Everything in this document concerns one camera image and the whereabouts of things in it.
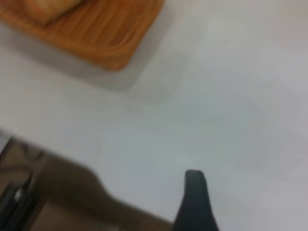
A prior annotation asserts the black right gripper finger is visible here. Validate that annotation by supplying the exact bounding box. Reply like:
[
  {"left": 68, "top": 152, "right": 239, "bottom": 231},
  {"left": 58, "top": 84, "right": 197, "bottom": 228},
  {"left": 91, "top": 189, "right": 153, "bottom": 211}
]
[{"left": 172, "top": 169, "right": 220, "bottom": 231}]

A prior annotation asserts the orange wicker basket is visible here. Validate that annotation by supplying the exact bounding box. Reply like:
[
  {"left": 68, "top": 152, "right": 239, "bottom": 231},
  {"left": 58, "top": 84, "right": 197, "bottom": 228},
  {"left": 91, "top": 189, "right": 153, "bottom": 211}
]
[{"left": 0, "top": 0, "right": 166, "bottom": 71}]

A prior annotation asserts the striped bread roll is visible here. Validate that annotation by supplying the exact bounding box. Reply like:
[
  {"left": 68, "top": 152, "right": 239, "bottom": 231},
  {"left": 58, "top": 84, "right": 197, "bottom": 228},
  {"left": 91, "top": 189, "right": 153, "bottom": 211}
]
[{"left": 23, "top": 0, "right": 85, "bottom": 26}]

